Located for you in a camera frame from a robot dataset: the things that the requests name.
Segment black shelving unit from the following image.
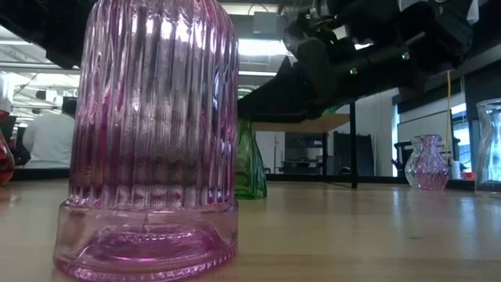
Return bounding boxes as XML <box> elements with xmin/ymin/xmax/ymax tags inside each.
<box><xmin>284</xmin><ymin>132</ymin><xmax>326</xmax><ymax>175</ymax></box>

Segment tall clear glass vase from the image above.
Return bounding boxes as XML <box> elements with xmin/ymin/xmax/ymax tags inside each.
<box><xmin>474</xmin><ymin>98</ymin><xmax>501</xmax><ymax>198</ymax></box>

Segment grey ceiling box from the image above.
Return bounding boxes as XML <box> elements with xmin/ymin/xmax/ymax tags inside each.
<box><xmin>252</xmin><ymin>10</ymin><xmax>279</xmax><ymax>35</ymax></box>

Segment pink swirl glass vase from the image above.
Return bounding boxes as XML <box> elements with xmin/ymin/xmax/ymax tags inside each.
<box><xmin>413</xmin><ymin>134</ymin><xmax>450</xmax><ymax>191</ymax></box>

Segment tall green glass vase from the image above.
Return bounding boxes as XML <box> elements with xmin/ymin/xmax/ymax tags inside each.
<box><xmin>234</xmin><ymin>86</ymin><xmax>269</xmax><ymax>201</ymax></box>

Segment white board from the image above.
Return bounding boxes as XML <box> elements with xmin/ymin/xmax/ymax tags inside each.
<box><xmin>397</xmin><ymin>109</ymin><xmax>452</xmax><ymax>177</ymax></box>

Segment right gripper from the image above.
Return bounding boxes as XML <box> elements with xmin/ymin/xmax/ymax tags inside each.
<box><xmin>236</xmin><ymin>15</ymin><xmax>392</xmax><ymax>123</ymax></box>

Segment black office chair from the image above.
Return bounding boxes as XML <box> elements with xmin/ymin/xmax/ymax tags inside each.
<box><xmin>391</xmin><ymin>139</ymin><xmax>415</xmax><ymax>179</ymax></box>

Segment black table frame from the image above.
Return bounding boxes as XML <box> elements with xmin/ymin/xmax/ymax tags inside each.
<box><xmin>11</xmin><ymin>167</ymin><xmax>477</xmax><ymax>192</ymax></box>

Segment red glass vase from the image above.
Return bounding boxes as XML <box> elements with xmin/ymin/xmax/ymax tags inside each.
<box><xmin>0</xmin><ymin>109</ymin><xmax>16</xmax><ymax>186</ymax></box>

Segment wooden shelf black frame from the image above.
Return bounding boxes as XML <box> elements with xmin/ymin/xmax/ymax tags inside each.
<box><xmin>252</xmin><ymin>99</ymin><xmax>359</xmax><ymax>190</ymax></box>

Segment black panel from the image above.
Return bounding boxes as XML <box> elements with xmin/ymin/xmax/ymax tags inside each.
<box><xmin>333</xmin><ymin>131</ymin><xmax>376</xmax><ymax>177</ymax></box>

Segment yellow hanging cable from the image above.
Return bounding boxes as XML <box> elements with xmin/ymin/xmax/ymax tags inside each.
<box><xmin>445</xmin><ymin>70</ymin><xmax>452</xmax><ymax>165</ymax></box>

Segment clear swirl glass vase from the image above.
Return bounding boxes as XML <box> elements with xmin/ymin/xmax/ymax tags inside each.
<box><xmin>404</xmin><ymin>136</ymin><xmax>424</xmax><ymax>188</ymax></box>

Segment pink ribbed glass jar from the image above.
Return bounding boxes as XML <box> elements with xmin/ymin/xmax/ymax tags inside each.
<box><xmin>52</xmin><ymin>0</ymin><xmax>240</xmax><ymax>282</ymax></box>

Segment person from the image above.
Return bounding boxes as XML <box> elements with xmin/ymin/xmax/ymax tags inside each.
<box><xmin>21</xmin><ymin>96</ymin><xmax>78</xmax><ymax>170</ymax></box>

